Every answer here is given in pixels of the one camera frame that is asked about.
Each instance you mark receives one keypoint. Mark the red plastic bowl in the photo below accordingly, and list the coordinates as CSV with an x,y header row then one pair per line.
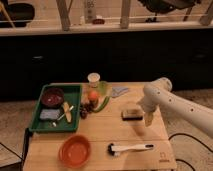
x,y
75,151

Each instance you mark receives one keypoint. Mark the green chili pepper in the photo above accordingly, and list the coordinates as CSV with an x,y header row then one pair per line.
x,y
102,106

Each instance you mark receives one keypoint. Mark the grey folded cloth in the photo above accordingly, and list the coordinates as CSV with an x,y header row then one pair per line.
x,y
118,91

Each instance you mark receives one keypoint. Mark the white spoon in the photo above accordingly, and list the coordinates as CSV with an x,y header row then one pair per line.
x,y
54,124

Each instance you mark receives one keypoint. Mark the grey sponge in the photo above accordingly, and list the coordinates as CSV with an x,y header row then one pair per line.
x,y
49,114

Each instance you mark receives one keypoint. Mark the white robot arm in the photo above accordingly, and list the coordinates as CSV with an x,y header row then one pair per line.
x,y
158,93

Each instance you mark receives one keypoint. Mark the dark purple grapes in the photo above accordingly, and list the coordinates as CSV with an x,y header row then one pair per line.
x,y
85,109

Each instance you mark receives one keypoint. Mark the dark maroon bowl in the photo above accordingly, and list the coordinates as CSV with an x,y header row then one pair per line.
x,y
52,97

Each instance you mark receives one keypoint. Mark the black chair at left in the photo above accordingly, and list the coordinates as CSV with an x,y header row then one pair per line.
x,y
20,13

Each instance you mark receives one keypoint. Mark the black office chair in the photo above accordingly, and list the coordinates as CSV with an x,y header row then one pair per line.
x,y
166,6

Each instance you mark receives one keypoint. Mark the orange fruit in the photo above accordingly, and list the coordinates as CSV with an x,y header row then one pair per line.
x,y
93,96

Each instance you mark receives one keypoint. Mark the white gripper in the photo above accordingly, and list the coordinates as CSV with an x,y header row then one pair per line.
x,y
149,107

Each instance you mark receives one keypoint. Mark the light green cup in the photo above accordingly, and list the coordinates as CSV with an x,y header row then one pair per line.
x,y
102,87

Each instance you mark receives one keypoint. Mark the white and black brush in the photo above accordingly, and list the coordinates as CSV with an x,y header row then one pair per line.
x,y
117,149

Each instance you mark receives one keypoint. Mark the dark red small dish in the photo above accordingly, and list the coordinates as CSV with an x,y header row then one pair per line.
x,y
98,21

